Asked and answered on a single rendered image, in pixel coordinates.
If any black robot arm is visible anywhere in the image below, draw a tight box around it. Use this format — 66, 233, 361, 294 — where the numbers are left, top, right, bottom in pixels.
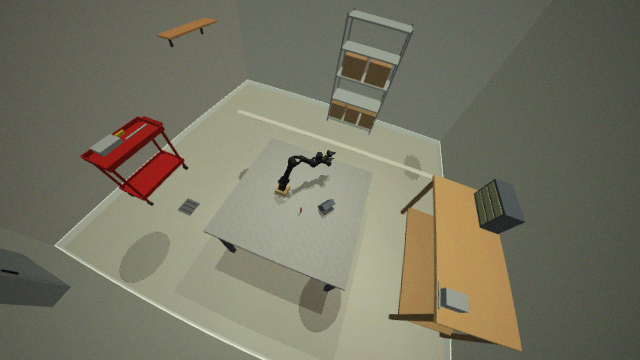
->
278, 152, 331, 192

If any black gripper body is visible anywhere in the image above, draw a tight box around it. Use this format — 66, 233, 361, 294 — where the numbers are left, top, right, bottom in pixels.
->
322, 150, 332, 163

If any grey sloped panel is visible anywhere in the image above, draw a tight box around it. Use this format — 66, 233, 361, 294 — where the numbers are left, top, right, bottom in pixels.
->
318, 199, 335, 216

